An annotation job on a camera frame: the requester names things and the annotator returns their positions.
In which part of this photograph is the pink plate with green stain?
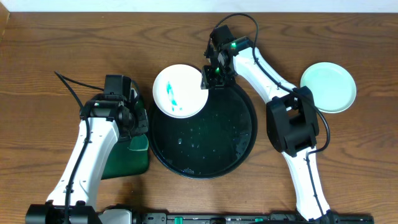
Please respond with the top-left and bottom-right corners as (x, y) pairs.
(152, 64), (208, 119)

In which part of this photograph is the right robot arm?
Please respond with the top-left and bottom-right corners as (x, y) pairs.
(201, 40), (331, 223)

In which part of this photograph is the green yellow sponge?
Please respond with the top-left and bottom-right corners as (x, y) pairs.
(128, 134), (149, 152)

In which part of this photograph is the green rectangular sponge tray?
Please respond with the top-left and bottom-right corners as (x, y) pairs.
(101, 96), (150, 180)

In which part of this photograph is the round black tray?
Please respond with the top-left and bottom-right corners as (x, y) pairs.
(148, 84), (257, 179)

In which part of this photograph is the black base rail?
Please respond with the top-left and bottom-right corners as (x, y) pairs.
(141, 212), (374, 224)

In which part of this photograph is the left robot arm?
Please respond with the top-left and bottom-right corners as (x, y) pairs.
(25, 98), (149, 223)

